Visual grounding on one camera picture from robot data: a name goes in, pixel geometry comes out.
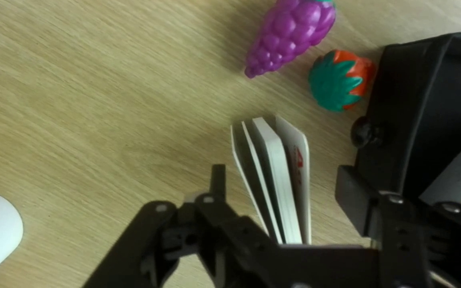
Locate black plastic box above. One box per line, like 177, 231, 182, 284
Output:
349, 31, 461, 215

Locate orange toy fruit green leaves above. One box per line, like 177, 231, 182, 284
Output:
307, 50, 378, 114

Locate purple toy grapes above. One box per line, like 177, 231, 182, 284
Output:
243, 0, 337, 81

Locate small red abc book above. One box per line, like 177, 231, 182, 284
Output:
229, 116, 313, 247

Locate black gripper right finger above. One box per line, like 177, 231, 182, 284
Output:
334, 166, 461, 288

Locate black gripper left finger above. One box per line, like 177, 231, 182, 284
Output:
83, 164, 269, 288

